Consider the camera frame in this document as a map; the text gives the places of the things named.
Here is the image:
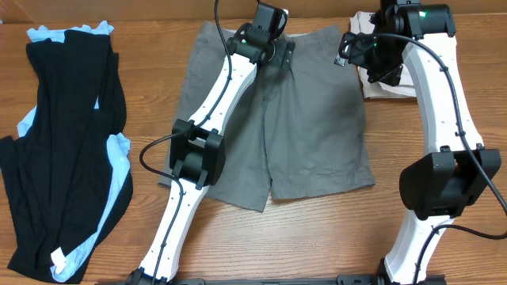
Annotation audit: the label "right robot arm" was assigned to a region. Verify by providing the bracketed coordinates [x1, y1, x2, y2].
[335, 0, 501, 284]

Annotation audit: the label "folded beige shorts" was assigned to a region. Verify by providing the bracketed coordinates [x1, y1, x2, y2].
[349, 10, 459, 100]

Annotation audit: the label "light blue garment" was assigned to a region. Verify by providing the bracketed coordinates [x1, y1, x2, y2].
[17, 21, 133, 283]

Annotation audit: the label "grey shorts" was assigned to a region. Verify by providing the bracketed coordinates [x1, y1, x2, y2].
[158, 21, 376, 214]

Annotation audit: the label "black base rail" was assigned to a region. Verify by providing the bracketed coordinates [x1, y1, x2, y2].
[96, 275, 447, 285]

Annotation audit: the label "black garment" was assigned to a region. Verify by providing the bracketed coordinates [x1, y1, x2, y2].
[1, 30, 127, 277]

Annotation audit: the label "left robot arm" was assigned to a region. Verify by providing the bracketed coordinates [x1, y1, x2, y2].
[126, 23, 294, 284]

